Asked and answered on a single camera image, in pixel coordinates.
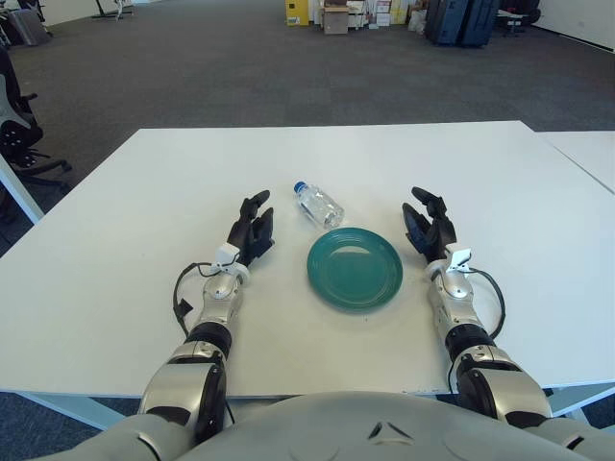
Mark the white table leg frame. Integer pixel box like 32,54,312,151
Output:
545,381,615,419
13,391,143,432

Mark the stack of white boxes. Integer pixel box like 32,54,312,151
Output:
374,0,409,28

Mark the grey suitcase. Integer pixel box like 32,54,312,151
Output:
7,7,52,47

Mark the black stand base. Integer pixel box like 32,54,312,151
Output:
93,0,138,20

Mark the yellow box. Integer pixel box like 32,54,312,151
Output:
283,0,313,28

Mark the white left wrist connector housing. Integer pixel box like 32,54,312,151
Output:
214,243,242,271

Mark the white wrist connector housing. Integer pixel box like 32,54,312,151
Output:
214,243,242,271
444,243,473,274

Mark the dark chair with white seat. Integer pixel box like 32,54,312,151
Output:
497,4,544,37

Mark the clear plastic water bottle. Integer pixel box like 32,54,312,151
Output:
292,180,346,230

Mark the black office chair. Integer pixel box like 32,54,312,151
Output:
0,47,73,193

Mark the black suitcase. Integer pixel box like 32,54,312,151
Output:
425,0,470,47

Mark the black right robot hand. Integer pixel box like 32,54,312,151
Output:
402,185,458,265

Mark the grey robot torso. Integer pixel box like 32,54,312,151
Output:
0,391,615,461

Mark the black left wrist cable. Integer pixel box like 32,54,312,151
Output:
171,260,223,338

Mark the dark blue suitcase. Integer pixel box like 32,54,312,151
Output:
460,0,501,48

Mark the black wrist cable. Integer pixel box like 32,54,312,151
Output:
468,266,508,338
171,260,223,338

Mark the teal round plate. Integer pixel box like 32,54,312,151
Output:
307,227,406,316

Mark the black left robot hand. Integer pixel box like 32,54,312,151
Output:
225,190,277,270

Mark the white right wrist connector housing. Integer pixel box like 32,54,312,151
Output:
444,243,473,274

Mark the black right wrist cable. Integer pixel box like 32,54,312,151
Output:
468,266,508,338

